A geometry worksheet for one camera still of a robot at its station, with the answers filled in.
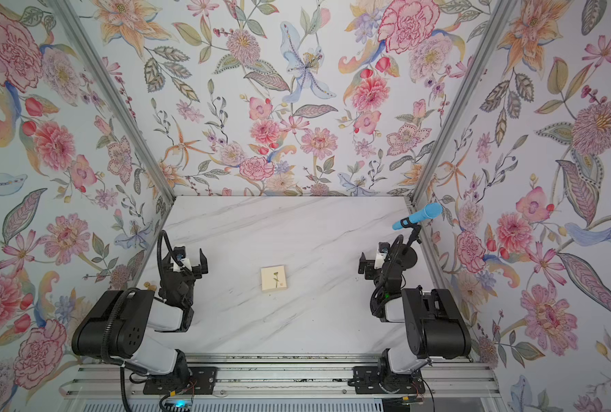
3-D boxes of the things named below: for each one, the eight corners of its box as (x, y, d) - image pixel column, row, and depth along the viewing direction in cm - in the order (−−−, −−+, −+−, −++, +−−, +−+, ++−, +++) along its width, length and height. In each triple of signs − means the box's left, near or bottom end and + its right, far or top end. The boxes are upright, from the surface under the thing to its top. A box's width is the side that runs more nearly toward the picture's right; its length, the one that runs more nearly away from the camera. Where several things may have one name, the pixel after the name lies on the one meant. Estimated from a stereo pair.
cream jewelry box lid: (262, 292, 93) (261, 288, 91) (262, 271, 99) (261, 266, 96) (287, 290, 94) (287, 286, 91) (286, 269, 99) (285, 264, 97)
